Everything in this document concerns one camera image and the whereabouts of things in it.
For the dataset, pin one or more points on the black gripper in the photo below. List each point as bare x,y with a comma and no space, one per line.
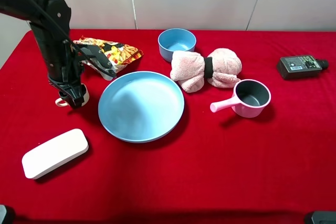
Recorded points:
64,67

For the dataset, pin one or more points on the beige small cup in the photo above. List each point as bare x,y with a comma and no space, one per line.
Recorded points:
61,102

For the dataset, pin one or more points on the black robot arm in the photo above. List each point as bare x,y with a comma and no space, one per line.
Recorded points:
49,20

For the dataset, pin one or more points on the snack chip bag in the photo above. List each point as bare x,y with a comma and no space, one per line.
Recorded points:
119,54

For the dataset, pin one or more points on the large blue plate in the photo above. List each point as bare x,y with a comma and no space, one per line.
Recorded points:
141,106

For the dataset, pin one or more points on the white rectangular case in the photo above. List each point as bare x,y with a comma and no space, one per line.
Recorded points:
54,153

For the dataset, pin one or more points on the blue bowl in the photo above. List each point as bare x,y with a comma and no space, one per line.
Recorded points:
175,39

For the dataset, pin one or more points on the pink rolled towel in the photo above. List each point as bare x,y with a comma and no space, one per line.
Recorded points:
220,69

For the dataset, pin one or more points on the pink saucepan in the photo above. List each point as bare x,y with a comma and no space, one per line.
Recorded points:
248,100

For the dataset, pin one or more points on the black bottle with label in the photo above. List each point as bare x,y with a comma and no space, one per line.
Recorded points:
299,67

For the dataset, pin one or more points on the black device bottom right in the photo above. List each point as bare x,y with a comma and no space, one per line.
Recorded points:
320,217

